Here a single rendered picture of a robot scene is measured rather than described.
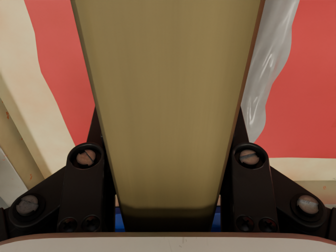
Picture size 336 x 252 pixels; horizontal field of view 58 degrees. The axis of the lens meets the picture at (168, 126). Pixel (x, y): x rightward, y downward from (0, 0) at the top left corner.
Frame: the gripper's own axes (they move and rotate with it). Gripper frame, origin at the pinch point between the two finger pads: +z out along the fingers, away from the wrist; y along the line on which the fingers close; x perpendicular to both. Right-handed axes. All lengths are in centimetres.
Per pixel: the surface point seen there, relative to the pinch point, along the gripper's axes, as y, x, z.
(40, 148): -14.5, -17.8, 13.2
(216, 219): 6.0, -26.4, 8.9
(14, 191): -17.5, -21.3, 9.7
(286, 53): 9.9, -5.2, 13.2
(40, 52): -10.6, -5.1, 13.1
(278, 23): 8.3, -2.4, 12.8
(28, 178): -15.8, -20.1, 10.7
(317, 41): 12.1, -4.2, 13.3
